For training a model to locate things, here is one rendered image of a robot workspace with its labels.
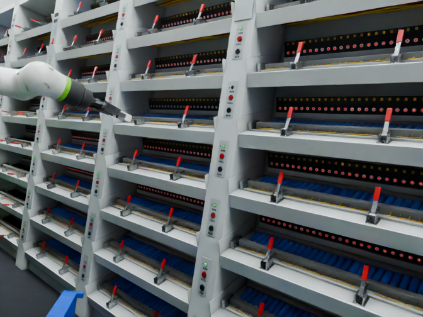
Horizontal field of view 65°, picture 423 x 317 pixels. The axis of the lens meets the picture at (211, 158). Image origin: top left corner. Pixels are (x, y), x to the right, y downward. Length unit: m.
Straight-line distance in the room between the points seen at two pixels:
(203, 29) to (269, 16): 0.28
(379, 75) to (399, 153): 0.20
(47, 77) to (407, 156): 1.06
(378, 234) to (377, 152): 0.20
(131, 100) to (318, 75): 0.94
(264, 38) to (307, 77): 0.27
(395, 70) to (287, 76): 0.29
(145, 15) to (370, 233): 1.36
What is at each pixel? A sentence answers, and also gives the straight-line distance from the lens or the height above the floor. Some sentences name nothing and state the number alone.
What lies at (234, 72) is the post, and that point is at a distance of 1.15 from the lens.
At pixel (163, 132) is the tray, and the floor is 0.88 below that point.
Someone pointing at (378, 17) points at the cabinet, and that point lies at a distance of 1.23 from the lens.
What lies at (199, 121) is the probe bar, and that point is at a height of 0.94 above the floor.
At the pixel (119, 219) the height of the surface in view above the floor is 0.49.
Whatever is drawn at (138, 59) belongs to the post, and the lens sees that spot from 1.69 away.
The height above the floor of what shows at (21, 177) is 0.52.
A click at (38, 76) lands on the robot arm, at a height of 0.98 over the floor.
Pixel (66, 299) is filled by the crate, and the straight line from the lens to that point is 1.48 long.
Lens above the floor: 0.80
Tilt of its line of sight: level
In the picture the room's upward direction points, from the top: 9 degrees clockwise
